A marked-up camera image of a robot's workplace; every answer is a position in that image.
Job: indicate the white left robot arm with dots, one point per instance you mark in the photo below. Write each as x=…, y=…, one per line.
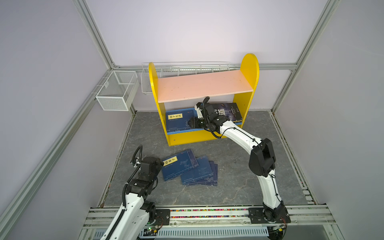
x=135, y=212

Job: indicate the white mesh basket left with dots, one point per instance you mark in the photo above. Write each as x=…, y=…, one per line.
x=118, y=91

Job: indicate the navy book lowest in pile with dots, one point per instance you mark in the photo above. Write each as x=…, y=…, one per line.
x=210, y=181

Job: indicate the yellow wooden bookshelf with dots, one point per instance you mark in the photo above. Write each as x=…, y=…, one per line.
x=241, y=83

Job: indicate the white wire basket rear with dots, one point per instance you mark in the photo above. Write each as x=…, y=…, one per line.
x=176, y=69

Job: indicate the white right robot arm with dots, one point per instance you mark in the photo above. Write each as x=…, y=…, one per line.
x=262, y=156

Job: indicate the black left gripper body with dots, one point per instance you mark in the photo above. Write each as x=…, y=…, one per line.
x=158, y=165

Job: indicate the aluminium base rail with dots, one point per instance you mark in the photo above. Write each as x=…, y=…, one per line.
x=309, y=222

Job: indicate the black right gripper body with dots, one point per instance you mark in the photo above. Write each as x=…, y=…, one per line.
x=207, y=124

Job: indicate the dark wolf cover book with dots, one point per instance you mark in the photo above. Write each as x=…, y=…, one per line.
x=229, y=110

